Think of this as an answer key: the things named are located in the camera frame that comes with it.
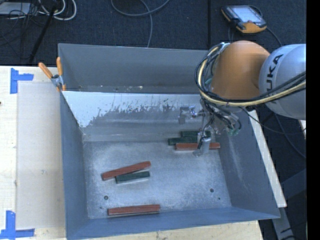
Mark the grey metal bin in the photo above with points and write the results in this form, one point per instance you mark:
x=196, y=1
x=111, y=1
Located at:
x=160, y=164

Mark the dark green flat block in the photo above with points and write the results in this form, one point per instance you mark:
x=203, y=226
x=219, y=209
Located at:
x=182, y=141
x=132, y=177

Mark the red-brown flat block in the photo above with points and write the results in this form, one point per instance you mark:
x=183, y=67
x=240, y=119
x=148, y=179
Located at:
x=186, y=146
x=125, y=170
x=133, y=210

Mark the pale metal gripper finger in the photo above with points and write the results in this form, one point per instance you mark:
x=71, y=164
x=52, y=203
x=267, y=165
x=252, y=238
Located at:
x=182, y=115
x=203, y=147

